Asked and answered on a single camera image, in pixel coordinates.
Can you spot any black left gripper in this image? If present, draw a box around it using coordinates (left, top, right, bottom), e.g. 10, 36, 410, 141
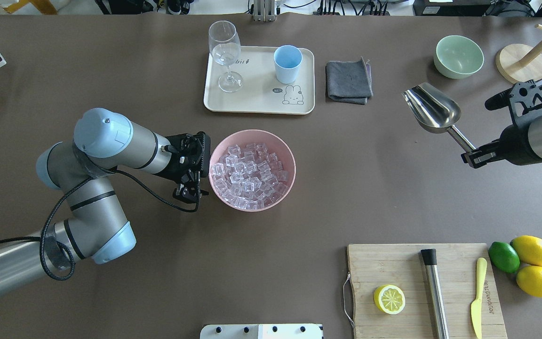
151, 134, 208, 204

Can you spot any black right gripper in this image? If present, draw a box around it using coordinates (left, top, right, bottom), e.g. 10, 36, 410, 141
461, 139, 511, 168

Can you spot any stainless steel ice scoop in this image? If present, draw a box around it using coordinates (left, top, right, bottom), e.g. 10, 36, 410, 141
402, 83, 476, 153

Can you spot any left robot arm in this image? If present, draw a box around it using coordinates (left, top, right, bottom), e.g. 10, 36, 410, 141
0, 108, 211, 296

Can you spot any pile of clear ice cubes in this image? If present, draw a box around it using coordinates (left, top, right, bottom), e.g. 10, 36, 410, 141
209, 142, 292, 211

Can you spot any light blue cup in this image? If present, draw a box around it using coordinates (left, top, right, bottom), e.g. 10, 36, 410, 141
273, 45, 303, 84

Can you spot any pink plastic bowl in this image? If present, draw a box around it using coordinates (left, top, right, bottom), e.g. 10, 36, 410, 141
209, 129, 295, 212

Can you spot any wooden mug tree stand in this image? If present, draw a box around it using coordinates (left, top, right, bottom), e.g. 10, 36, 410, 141
495, 24, 542, 84

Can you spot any green bowl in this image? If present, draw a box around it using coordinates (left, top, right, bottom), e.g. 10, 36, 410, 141
434, 36, 485, 80

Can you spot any yellow lemon upper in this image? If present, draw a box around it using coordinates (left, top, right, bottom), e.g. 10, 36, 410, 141
510, 234, 542, 266

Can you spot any yellow lemon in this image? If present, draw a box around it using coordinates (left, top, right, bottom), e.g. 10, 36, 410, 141
516, 266, 542, 298
510, 234, 542, 266

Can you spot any green lime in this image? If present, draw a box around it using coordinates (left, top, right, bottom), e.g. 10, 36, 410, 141
488, 241, 520, 274

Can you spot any yellow plastic knife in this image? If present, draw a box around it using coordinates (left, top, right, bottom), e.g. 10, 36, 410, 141
470, 257, 487, 339

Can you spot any cream rabbit serving tray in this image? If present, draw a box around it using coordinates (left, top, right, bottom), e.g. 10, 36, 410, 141
203, 46, 316, 114

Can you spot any yellow lemon lower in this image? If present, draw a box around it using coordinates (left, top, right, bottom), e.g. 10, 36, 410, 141
516, 266, 542, 298

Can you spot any steel muddler black tip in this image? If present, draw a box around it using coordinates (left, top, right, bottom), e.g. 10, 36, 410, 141
420, 249, 450, 339

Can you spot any clear wine glass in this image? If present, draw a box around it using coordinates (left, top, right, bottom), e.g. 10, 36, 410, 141
208, 21, 243, 93

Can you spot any grey folded cloth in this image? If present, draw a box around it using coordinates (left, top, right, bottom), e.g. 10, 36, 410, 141
326, 57, 374, 105

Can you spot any bamboo cutting board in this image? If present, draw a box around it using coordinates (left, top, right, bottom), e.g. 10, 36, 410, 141
347, 244, 489, 339

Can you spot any half lemon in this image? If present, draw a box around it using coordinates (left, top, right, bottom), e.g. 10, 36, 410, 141
374, 284, 406, 315

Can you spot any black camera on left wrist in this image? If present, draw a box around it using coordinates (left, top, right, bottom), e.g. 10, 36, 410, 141
195, 131, 211, 178

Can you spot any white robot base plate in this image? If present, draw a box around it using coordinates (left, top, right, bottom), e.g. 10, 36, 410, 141
199, 323, 324, 339

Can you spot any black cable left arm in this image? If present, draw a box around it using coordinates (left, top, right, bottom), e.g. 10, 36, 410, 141
0, 146, 202, 282

